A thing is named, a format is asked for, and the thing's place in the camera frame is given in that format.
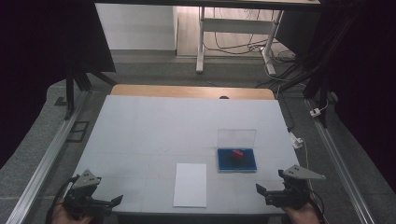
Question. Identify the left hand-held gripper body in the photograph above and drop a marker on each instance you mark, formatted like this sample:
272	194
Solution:
81	199

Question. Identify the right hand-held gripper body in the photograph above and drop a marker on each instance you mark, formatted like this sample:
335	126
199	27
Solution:
288	194

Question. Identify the red stamp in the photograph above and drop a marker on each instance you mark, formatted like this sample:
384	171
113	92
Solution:
238	153

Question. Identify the blue ink pad clear-lid case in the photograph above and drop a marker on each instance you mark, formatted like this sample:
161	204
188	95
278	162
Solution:
224	165

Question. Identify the person's right hand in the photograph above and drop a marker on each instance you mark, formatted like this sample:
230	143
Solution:
300	216

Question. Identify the person's left hand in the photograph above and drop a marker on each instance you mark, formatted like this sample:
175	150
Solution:
62	217

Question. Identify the white power adapter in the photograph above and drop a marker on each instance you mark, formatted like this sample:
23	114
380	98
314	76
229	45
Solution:
296	142

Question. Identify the white paper sheet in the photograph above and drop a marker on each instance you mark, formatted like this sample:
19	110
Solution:
190	186

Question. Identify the white table cover mat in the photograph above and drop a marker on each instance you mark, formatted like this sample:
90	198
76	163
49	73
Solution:
149	137

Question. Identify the small white plug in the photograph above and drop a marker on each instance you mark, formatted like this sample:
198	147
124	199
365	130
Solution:
315	112

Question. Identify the small black floor plate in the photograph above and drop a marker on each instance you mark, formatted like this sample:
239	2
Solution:
60	101

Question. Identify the black metal stand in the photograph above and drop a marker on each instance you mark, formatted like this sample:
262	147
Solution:
70	93
322	93

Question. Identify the wooden table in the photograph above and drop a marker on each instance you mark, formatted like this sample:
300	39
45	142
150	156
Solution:
174	91

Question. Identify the black curtain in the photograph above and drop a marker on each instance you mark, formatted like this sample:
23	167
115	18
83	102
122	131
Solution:
37	62
367	77

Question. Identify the aluminium rail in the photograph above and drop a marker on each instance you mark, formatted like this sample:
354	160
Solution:
46	161
339	168

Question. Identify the white desk frame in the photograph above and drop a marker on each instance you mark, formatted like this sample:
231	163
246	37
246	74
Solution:
236	25

